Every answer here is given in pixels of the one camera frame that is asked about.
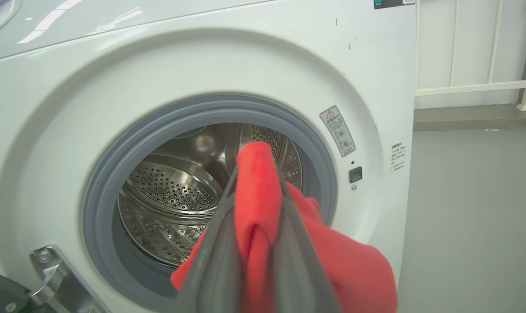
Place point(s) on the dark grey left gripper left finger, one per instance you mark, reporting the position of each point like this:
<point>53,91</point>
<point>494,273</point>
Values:
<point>215,265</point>

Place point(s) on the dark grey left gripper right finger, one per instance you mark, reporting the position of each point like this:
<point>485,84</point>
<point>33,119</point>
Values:
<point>297,269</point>

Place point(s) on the red cloth garment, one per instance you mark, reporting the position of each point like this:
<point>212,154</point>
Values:
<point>258,195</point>

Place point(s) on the white front-load washing machine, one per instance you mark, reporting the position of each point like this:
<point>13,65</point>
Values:
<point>202,65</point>

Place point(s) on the washing machine door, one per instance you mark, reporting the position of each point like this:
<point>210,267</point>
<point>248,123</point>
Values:
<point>2,293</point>

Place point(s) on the stainless steel perforated drum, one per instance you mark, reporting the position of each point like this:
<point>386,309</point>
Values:
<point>171,195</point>

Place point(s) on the black door latch slot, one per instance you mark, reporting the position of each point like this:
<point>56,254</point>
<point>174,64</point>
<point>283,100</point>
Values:
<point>355,174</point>

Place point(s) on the warning sticker label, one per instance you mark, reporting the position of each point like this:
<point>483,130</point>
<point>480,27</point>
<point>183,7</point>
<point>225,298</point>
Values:
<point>337,131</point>

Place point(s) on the small text sticker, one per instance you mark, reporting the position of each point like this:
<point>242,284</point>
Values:
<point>398,156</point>

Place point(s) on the metal door hinge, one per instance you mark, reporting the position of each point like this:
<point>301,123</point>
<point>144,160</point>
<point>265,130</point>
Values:
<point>54,278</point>

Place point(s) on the dark brand sticker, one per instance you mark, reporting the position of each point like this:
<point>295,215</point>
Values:
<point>393,3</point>

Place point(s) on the white railing frame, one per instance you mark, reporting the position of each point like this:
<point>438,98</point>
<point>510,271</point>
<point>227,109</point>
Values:
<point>493,56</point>

